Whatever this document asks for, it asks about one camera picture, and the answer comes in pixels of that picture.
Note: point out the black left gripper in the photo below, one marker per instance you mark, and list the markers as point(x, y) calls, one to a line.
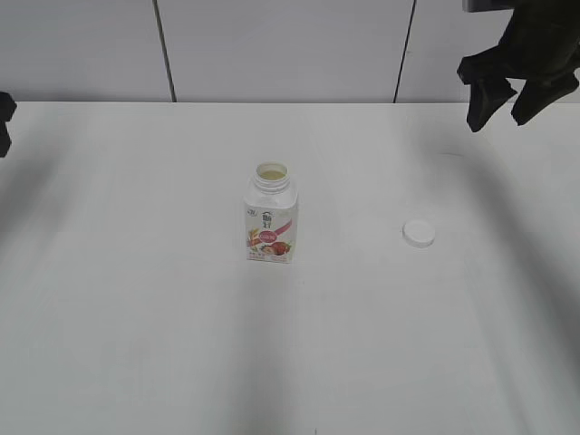
point(7, 110)

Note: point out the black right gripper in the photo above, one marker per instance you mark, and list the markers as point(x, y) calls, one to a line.
point(539, 45)

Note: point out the white ribbed bottle cap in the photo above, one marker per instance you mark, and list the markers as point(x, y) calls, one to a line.
point(418, 233)

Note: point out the white yili changqing yogurt bottle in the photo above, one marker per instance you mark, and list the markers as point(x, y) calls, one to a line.
point(271, 214)

